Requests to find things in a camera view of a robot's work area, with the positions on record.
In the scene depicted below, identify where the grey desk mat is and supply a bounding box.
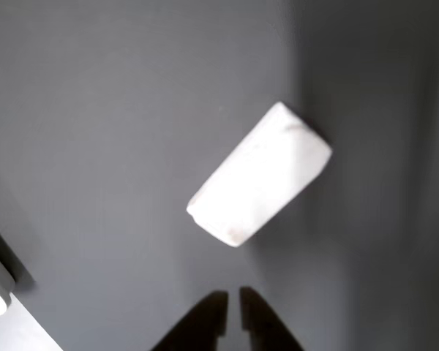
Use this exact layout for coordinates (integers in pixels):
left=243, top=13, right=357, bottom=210
left=0, top=0, right=439, bottom=351

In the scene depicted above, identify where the white block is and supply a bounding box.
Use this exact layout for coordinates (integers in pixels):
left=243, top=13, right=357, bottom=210
left=185, top=101, right=333, bottom=249

